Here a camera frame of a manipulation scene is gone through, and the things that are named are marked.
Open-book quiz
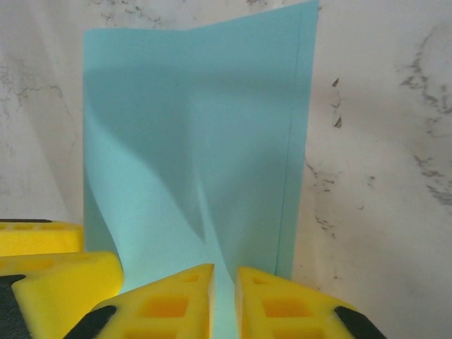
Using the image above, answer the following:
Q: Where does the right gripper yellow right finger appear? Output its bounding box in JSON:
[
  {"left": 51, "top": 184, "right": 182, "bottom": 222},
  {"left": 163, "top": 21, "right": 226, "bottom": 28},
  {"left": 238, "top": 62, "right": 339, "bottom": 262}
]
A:
[{"left": 235, "top": 266, "right": 389, "bottom": 339}]

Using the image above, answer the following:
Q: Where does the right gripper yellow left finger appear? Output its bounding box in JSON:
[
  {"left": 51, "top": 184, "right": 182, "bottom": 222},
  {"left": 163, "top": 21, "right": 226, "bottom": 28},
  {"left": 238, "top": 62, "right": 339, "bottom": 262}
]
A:
[{"left": 63, "top": 263, "right": 215, "bottom": 339}]

